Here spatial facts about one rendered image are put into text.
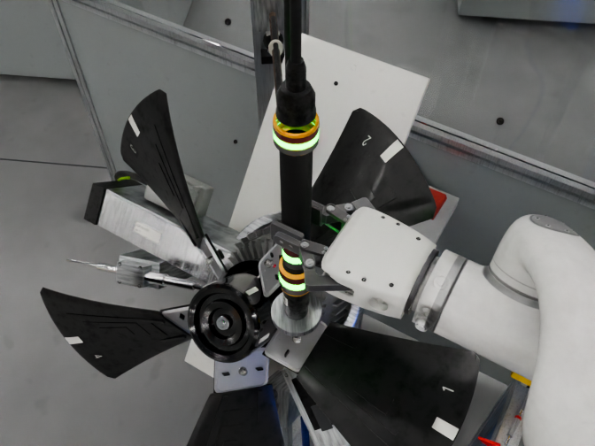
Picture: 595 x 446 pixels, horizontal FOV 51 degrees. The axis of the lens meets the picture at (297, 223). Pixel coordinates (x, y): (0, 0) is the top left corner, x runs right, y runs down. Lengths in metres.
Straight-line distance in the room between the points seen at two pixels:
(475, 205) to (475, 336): 1.00
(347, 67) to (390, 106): 0.10
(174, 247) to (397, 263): 0.57
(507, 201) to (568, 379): 1.07
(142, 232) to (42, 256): 1.51
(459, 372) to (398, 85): 0.47
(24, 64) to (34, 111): 0.24
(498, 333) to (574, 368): 0.12
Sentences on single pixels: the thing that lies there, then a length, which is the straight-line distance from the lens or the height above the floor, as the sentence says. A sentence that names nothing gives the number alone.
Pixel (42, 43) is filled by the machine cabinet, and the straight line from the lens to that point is 3.20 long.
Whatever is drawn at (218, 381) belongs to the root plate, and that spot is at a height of 1.12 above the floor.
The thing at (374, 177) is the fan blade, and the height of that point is 1.40.
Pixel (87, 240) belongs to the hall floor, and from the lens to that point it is 2.64.
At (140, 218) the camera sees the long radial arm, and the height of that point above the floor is 1.13.
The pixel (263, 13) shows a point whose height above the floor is 1.35.
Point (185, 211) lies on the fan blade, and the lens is 0.95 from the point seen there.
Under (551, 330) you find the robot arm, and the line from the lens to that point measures 0.53.
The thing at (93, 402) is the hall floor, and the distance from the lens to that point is 2.28.
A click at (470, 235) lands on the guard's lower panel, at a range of 1.70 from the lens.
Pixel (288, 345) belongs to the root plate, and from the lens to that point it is 0.93.
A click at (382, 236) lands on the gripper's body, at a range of 0.67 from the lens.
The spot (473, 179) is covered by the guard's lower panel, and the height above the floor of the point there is 0.90.
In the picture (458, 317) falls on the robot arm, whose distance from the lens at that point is 0.63.
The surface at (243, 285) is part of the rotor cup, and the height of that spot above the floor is 1.26.
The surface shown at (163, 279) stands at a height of 1.10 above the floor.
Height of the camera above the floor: 2.02
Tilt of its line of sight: 52 degrees down
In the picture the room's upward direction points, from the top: straight up
